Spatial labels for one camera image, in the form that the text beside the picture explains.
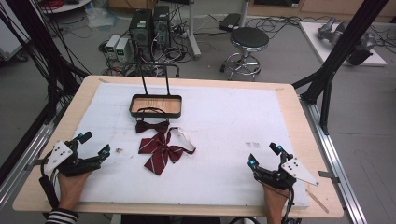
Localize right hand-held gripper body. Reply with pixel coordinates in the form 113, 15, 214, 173
253, 156, 320, 191

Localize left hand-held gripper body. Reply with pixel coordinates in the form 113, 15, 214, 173
43, 140, 104, 178

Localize plain dark red bow tie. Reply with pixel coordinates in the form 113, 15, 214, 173
134, 106, 171, 135

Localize striped red bow tie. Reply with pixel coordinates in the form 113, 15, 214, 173
137, 126, 197, 176

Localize black stand with wooden tray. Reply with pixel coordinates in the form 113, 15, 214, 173
121, 62, 183, 119

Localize person's right hand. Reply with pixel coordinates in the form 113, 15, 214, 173
261, 182, 291, 216

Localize person's left hand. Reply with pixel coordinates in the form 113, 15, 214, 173
57, 170, 93, 212

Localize thin wooden stick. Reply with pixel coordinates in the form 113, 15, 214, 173
304, 188, 331, 215

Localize white foam mat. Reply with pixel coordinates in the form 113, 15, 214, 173
60, 81, 311, 209

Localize person's dark lap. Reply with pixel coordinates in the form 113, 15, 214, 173
120, 214, 222, 224

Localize white power supply unit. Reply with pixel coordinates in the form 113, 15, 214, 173
105, 34, 122, 61
114, 37, 131, 63

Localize black round stool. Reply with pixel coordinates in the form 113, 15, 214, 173
219, 26, 271, 83

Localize white floor board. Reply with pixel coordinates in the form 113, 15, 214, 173
298, 21, 389, 67

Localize black computer tower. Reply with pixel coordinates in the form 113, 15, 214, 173
128, 8, 154, 62
151, 5, 172, 51

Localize computer towers on floor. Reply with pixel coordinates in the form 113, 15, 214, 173
98, 4, 195, 77

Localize clear plastic bag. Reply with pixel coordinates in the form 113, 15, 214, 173
84, 7, 120, 30

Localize round white table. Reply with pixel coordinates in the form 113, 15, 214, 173
39, 0, 92, 15

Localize flat black box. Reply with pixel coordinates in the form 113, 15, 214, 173
218, 12, 242, 33

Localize grey table leg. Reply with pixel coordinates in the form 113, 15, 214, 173
186, 0, 203, 61

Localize grey metal bracket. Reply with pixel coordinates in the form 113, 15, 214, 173
318, 170, 341, 184
24, 158, 50, 172

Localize right hand-held gripper black cable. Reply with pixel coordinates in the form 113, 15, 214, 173
280, 186, 297, 224

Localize hand-held gripper black cable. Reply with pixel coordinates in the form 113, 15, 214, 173
280, 186, 297, 224
38, 151, 62, 210

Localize left hand-held gripper black cable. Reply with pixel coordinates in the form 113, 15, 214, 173
38, 151, 62, 210

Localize aluminium rail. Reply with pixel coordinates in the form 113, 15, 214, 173
0, 105, 69, 207
299, 95, 369, 224

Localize black metal frame post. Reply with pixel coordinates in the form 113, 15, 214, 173
4, 0, 90, 126
291, 0, 390, 136

